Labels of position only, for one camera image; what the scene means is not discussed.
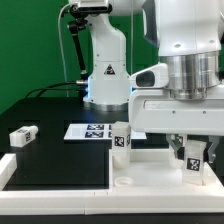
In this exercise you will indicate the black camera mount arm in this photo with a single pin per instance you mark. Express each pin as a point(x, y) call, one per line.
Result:
point(74, 30)

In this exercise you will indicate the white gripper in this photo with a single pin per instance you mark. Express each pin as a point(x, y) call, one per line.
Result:
point(152, 110)

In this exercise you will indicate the white tag sheet with markers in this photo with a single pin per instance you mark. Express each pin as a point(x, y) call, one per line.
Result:
point(86, 131)

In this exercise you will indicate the camera on top mount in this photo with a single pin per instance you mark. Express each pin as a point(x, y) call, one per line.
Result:
point(91, 6)

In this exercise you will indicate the white square table top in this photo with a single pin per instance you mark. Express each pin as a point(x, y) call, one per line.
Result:
point(150, 168)

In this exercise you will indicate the white U-shaped obstacle fence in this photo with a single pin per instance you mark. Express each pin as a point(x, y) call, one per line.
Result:
point(112, 200)

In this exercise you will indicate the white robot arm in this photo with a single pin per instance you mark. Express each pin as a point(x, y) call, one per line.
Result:
point(160, 58)

